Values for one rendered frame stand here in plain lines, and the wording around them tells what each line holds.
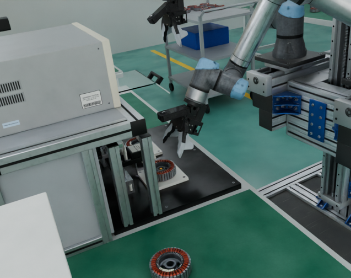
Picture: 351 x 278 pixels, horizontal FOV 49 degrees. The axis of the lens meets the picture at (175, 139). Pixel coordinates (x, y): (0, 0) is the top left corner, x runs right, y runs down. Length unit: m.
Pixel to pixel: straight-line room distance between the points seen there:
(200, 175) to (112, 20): 5.53
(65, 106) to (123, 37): 5.76
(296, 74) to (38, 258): 1.52
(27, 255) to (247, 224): 0.82
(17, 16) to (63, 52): 5.43
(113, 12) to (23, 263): 6.37
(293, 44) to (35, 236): 1.47
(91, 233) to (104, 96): 0.41
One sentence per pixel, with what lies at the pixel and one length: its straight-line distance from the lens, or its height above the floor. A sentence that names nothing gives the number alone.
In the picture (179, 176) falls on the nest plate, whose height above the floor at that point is 0.78.
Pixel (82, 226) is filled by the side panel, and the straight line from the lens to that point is 1.21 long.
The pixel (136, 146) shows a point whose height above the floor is 0.92.
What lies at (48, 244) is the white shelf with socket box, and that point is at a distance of 0.55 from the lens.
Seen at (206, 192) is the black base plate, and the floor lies 0.77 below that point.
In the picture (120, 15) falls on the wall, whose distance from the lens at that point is 6.84.
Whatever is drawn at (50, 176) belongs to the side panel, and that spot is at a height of 1.02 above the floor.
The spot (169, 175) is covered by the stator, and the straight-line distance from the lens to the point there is 1.41.
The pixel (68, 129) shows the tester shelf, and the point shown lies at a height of 1.11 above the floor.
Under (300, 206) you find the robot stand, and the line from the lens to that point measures 2.24.
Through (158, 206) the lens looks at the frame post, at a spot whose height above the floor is 0.80.
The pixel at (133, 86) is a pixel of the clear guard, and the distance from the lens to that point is 1.54.
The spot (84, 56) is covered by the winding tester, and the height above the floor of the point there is 1.29.
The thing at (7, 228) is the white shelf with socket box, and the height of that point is 1.21.
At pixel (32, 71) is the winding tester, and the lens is 1.13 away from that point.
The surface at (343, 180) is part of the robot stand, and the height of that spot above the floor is 0.49.
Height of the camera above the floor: 1.54
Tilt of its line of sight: 26 degrees down
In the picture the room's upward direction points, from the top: 7 degrees counter-clockwise
